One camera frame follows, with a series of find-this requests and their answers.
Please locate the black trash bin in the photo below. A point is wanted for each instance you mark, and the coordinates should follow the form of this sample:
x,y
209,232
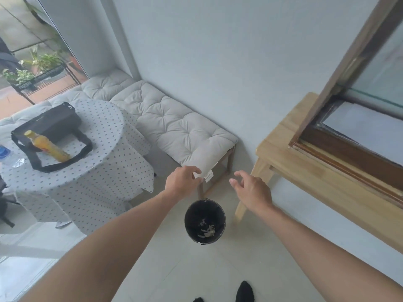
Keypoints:
x,y
189,221

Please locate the black metal plant rack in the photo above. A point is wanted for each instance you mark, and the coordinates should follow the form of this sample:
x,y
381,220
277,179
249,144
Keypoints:
x,y
47,73

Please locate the black shoulder bag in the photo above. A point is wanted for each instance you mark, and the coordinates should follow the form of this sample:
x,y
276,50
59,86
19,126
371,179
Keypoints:
x,y
55,122

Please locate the person's right thumb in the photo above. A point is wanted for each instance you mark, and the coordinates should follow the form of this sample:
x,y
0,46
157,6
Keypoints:
x,y
235,183

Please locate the person's left hand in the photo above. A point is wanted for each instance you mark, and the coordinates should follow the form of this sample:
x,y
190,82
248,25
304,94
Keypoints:
x,y
179,183

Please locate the white polka dot tablecloth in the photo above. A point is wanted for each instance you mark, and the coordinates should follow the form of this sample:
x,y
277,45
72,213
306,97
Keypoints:
x,y
104,172

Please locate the short grey tufted cushion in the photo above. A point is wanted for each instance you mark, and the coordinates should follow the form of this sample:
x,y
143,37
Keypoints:
x,y
105,84

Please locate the person's left fingers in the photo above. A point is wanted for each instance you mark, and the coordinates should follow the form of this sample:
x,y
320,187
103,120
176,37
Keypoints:
x,y
194,171

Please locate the paper scraps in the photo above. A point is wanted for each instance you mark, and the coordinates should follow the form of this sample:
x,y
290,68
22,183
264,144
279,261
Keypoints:
x,y
207,230

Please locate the white cushion tag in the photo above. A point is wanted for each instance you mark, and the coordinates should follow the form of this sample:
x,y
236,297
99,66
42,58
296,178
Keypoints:
x,y
208,175

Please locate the light wooden table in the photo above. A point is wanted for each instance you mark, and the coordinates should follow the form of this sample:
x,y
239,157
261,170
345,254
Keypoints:
x,y
314,182

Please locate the green potted plants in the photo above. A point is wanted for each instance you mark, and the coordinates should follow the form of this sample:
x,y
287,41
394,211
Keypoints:
x,y
44,61

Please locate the clear blue-capped water bottle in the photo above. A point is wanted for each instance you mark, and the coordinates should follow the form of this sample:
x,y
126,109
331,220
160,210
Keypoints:
x,y
9,158

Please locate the wood-framed glass display case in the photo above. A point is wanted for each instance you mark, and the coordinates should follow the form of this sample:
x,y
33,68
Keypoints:
x,y
343,154

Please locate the person's right forearm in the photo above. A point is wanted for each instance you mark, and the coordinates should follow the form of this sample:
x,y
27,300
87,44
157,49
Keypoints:
x,y
324,257

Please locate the long grey tufted cushion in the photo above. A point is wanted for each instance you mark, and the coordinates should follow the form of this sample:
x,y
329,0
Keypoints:
x,y
170,122

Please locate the wooden bench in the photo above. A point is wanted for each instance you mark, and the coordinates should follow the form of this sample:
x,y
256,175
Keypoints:
x,y
231,160

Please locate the person's left forearm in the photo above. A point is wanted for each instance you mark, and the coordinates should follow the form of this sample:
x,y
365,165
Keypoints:
x,y
110,248

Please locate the black chair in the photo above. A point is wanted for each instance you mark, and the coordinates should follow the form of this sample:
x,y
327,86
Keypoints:
x,y
4,204

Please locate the person's right hand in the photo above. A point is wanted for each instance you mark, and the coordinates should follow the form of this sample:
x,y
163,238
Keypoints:
x,y
255,194

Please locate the yellow drink bottle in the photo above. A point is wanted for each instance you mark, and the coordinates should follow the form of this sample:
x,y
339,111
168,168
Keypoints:
x,y
47,147

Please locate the person's black sock foot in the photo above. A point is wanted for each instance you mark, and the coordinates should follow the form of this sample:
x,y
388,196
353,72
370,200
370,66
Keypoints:
x,y
245,292
198,300

